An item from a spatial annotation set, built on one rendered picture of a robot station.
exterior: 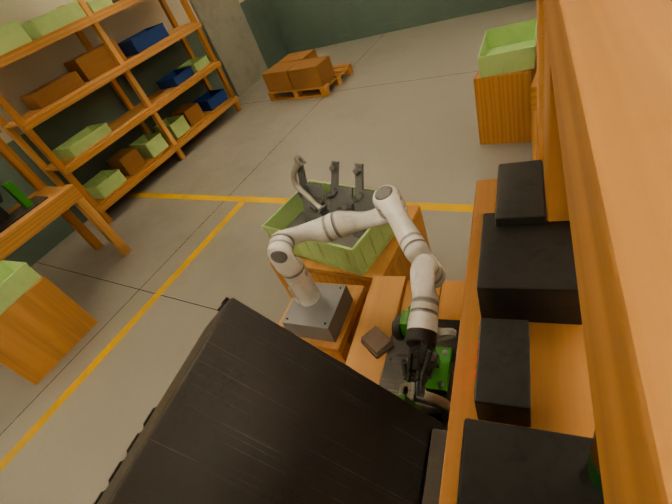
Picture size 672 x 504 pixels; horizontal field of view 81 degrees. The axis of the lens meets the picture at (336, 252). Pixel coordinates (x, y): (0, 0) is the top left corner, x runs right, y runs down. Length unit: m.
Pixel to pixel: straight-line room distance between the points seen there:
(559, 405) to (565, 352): 0.07
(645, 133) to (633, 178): 0.03
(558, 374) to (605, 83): 0.40
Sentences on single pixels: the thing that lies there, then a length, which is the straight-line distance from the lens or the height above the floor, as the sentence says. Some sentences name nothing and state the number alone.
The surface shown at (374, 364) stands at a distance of 1.39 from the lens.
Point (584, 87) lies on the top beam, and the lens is 0.26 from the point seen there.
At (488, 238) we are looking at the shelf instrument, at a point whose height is 1.62.
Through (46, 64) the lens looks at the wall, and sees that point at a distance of 6.53.
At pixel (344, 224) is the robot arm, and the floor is 1.28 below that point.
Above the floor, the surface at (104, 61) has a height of 1.53.
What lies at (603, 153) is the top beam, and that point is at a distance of 0.21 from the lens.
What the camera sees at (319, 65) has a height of 0.42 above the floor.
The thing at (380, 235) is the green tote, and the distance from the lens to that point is 1.87.
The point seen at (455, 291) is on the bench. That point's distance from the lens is 1.54.
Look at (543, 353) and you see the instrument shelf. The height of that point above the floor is 1.54.
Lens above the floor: 2.05
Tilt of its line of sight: 39 degrees down
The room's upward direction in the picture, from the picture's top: 24 degrees counter-clockwise
